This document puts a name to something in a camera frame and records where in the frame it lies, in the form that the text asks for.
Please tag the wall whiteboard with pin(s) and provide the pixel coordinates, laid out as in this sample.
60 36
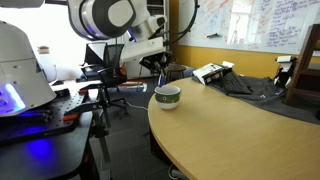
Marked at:
273 26

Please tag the black office chair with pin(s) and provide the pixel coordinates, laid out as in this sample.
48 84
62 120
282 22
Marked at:
106 69

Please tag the black clamp with orange handle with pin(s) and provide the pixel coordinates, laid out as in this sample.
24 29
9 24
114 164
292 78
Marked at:
98 107

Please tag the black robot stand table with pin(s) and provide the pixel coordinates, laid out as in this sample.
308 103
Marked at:
58 157

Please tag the blue and white pen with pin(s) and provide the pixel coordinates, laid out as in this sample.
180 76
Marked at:
161 79

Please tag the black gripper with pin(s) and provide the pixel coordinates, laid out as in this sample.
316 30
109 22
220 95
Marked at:
157 62

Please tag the round wooden stool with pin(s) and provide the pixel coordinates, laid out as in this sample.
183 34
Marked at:
179 69

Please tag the brown wooden shelf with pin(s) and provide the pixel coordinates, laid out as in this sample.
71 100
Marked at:
305 79

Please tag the grey cloth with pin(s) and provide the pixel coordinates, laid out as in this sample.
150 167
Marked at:
264 102

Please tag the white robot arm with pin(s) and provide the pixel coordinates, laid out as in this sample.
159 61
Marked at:
23 85

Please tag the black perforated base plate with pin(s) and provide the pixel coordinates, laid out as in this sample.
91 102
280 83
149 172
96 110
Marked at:
44 121

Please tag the black keyboard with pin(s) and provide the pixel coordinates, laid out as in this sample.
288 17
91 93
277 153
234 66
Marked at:
232 83

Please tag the white black box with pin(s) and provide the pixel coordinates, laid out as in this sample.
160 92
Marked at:
210 72

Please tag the white green mug cup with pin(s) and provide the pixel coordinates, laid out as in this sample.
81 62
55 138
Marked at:
167 96

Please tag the white black device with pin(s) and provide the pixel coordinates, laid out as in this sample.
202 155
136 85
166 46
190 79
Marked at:
284 73

